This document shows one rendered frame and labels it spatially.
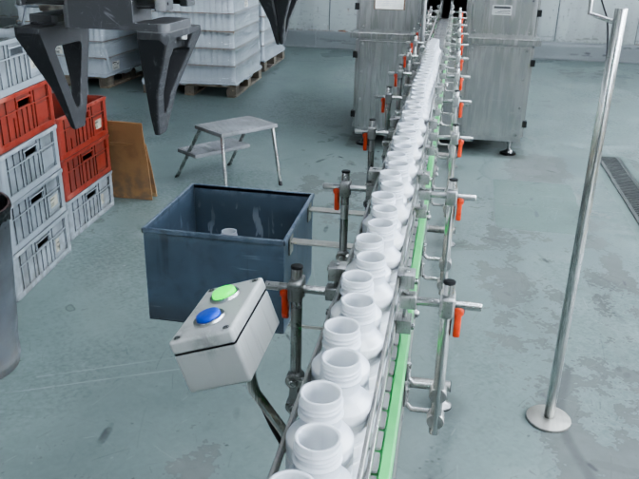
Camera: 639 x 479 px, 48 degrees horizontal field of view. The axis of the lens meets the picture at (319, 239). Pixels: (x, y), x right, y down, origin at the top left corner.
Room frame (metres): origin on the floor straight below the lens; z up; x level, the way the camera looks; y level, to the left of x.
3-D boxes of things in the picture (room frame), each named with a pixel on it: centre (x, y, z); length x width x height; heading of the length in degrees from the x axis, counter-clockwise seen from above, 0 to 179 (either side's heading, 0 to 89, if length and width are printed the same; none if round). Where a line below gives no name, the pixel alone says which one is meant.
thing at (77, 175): (3.83, 1.49, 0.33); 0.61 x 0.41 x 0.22; 173
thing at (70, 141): (3.84, 1.49, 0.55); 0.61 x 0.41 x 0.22; 173
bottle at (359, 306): (0.68, -0.04, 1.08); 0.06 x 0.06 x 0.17
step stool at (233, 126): (4.61, 0.63, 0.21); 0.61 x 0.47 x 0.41; 43
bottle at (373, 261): (0.80, -0.06, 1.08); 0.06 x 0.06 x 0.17
